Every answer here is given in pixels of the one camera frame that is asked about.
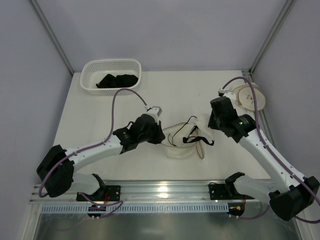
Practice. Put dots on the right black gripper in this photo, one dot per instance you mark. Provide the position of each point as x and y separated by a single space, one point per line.
213 122

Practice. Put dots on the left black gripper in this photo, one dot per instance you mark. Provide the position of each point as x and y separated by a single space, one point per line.
157 133

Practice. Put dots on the white mesh laundry bag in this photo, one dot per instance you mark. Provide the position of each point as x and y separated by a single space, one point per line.
182 153

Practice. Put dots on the white bra with black straps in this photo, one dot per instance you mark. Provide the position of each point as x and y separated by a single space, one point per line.
189 133

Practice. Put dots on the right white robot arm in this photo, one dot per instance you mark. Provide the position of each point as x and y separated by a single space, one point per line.
289 192

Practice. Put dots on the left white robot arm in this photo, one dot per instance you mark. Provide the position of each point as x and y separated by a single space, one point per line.
58 170

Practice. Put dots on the black bra in basket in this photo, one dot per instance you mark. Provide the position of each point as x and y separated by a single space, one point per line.
120 81

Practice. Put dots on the white plastic basket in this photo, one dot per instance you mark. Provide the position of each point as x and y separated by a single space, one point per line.
95 70

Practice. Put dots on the left controller board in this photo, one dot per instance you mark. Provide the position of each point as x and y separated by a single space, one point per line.
96 211

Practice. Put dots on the controller board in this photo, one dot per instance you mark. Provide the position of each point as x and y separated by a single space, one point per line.
235 210
96 211

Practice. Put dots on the right controller board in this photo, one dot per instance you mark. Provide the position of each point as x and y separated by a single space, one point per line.
235 210

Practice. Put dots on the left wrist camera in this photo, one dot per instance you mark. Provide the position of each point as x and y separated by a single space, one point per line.
154 111

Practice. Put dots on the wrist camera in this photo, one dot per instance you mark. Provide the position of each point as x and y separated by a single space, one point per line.
227 93
154 111

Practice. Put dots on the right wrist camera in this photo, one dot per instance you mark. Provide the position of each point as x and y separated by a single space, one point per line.
227 93

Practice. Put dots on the right aluminium side rail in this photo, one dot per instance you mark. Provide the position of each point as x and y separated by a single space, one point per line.
262 122

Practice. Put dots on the aluminium front rail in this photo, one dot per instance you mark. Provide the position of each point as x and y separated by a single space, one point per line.
186 191

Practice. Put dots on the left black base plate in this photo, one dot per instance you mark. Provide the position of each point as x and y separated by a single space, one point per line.
110 193

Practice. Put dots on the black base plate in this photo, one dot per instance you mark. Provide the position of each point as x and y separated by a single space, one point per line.
225 191
110 193

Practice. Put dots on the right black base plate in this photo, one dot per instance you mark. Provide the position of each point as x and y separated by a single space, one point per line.
225 191

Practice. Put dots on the slotted grey cable duct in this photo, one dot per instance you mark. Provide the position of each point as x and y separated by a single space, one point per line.
141 208

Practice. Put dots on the right aluminium frame post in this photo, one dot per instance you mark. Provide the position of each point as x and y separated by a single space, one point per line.
272 33

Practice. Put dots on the aluminium frame post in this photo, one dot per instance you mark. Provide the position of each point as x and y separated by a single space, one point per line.
272 33
51 34

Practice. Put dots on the left aluminium frame post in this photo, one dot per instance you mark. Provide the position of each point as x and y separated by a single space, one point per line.
51 34

